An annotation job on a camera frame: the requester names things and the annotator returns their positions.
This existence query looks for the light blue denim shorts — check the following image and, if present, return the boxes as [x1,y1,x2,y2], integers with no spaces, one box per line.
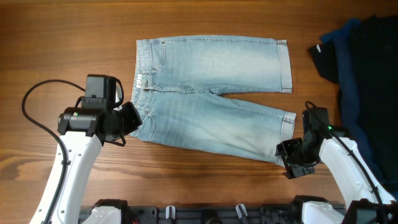
[131,35,296,165]

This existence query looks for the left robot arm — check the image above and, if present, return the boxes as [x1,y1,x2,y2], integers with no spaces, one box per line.
[30,102,142,223]

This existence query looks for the dark blue folded garment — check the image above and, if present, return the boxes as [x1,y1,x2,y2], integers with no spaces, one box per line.
[308,19,397,197]

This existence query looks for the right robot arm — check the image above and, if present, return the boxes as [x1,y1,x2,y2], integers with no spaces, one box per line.
[275,126,397,223]

